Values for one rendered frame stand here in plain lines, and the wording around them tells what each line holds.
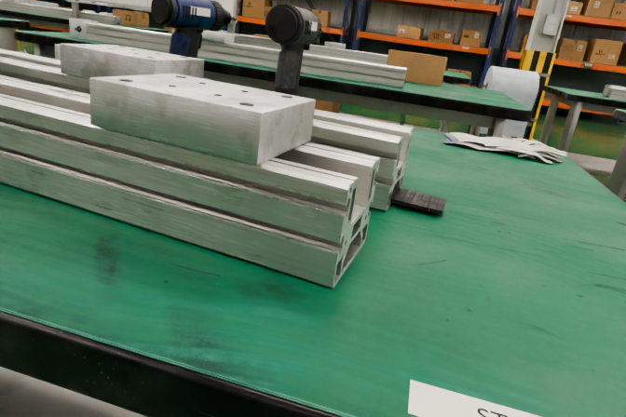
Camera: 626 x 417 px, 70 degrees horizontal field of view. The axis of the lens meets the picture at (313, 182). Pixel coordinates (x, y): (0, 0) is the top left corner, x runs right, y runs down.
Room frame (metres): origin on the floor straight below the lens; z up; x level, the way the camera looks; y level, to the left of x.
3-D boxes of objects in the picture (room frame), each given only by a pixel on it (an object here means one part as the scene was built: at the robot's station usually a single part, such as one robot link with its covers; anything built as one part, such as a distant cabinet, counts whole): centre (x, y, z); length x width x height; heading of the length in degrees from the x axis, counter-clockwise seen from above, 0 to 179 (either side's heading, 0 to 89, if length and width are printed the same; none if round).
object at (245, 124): (0.40, 0.10, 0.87); 0.16 x 0.11 x 0.07; 71
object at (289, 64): (0.81, 0.06, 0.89); 0.20 x 0.08 x 0.22; 167
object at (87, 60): (0.66, 0.28, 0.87); 0.16 x 0.11 x 0.07; 71
